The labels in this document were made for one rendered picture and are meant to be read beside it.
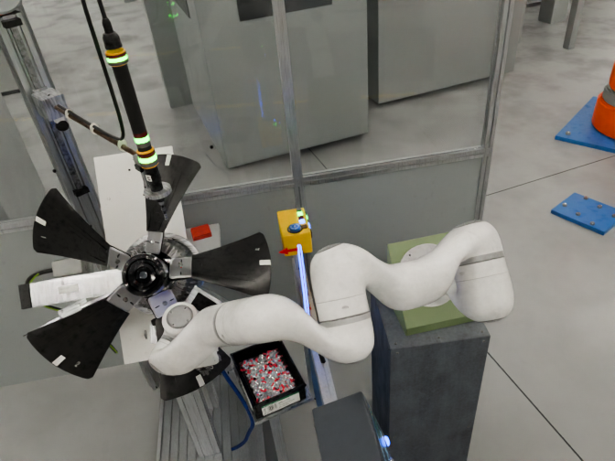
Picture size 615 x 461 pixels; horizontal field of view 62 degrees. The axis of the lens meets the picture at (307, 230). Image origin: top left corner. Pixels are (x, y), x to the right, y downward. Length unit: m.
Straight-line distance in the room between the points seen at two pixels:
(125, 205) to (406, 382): 1.08
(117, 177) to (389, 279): 1.09
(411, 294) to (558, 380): 1.83
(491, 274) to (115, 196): 1.21
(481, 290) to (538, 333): 1.80
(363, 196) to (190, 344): 1.37
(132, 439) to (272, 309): 1.84
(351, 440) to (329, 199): 1.44
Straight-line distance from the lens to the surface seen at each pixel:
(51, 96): 1.85
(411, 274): 1.06
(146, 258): 1.49
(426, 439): 2.01
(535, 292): 3.21
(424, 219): 2.51
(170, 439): 2.55
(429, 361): 1.65
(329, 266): 0.96
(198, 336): 1.13
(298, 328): 0.94
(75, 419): 2.89
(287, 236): 1.76
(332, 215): 2.35
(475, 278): 1.20
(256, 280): 1.49
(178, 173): 1.52
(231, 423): 2.52
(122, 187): 1.82
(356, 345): 0.97
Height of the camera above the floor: 2.13
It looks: 37 degrees down
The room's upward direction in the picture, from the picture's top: 6 degrees counter-clockwise
